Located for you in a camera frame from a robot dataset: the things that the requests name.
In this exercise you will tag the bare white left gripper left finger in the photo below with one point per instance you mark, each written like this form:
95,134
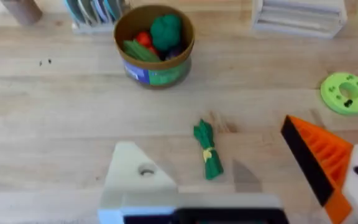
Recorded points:
132,174

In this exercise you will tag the green toy vegetable bundle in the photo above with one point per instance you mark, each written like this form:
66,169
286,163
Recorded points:
208,149

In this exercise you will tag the white rack with flat items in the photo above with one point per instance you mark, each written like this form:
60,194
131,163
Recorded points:
96,14

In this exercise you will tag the brown tub with toy vegetables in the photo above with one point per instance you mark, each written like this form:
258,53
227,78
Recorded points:
154,46

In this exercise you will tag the white orange left gripper right finger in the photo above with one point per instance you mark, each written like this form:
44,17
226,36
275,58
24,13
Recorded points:
328,158

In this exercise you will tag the brown cardboard tube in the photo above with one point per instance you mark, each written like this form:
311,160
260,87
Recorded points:
22,11

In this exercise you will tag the green disc with holes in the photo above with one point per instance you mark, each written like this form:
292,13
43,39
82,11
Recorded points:
346,93

